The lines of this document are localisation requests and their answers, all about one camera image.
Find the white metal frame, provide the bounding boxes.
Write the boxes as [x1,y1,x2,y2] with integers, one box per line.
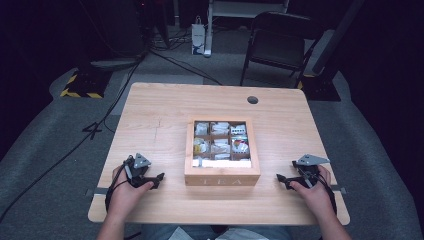
[203,0,292,58]

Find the person's left hand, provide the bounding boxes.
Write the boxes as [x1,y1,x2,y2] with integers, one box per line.
[110,164,155,219]

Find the assorted tea bag packets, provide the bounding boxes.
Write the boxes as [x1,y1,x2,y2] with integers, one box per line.
[192,121,252,168]

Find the wooden tea box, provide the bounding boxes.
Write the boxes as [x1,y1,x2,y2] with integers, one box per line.
[183,115,262,187]

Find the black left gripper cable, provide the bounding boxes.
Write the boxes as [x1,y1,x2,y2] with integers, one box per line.
[104,156,135,214]

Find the long black floor cable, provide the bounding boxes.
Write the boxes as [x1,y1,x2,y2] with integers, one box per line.
[0,54,145,224]

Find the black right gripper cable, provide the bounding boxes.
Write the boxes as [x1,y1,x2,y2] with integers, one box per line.
[314,168,338,216]

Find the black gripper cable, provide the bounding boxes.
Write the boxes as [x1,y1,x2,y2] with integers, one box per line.
[104,156,135,214]
[314,168,338,216]

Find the white paper bag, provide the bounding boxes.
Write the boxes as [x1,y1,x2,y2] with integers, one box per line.
[190,15,206,56]

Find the black folding chair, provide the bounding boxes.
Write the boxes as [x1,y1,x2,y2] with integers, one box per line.
[239,11,327,90]

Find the person's legs in jeans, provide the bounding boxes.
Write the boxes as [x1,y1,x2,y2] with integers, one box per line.
[141,224,294,240]

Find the dark stand base with pole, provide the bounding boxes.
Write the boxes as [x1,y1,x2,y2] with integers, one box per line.
[295,0,367,103]

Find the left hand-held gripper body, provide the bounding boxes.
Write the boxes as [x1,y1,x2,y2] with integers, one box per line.
[124,152,155,190]

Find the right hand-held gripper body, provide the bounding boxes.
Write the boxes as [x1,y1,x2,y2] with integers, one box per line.
[291,153,331,190]

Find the black yellow striped stand base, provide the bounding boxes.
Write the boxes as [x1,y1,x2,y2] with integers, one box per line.
[59,67,114,100]

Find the person's right hand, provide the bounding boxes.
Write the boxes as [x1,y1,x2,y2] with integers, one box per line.
[288,164,333,219]

